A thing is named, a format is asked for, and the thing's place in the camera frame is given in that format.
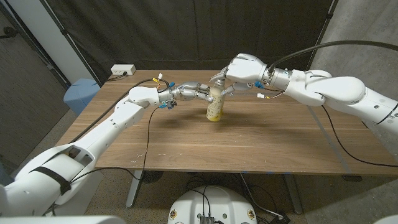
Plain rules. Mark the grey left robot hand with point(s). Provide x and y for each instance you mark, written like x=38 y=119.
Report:
x=186 y=90

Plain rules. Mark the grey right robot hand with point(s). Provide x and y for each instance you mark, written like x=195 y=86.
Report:
x=245 y=68

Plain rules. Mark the silver bottle cap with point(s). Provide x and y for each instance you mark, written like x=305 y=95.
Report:
x=219 y=83

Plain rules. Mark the beige drink bottle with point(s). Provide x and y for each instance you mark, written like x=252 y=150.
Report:
x=215 y=105

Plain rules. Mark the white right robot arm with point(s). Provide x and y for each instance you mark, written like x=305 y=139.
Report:
x=335 y=90

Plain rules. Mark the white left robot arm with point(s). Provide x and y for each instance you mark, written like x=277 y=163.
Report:
x=102 y=130

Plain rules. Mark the black backdrop curtain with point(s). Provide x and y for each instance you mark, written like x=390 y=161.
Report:
x=155 y=31

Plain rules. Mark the white power strip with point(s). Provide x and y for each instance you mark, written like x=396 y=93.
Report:
x=122 y=69

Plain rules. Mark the black backdrop stand pole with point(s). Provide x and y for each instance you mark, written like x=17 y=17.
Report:
x=321 y=34
x=72 y=43

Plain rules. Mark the round black floor grille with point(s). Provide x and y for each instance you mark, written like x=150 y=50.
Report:
x=152 y=177

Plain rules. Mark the light blue bin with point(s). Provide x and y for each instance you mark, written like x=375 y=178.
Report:
x=81 y=93

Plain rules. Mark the grey table leg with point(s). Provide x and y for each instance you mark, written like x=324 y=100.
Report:
x=293 y=193
x=134 y=186

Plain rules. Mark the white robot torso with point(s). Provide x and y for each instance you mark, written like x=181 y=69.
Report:
x=214 y=202

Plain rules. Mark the black power adapter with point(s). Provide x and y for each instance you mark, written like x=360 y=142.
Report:
x=280 y=218

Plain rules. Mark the person in blue jeans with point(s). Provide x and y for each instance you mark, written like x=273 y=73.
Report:
x=3 y=177

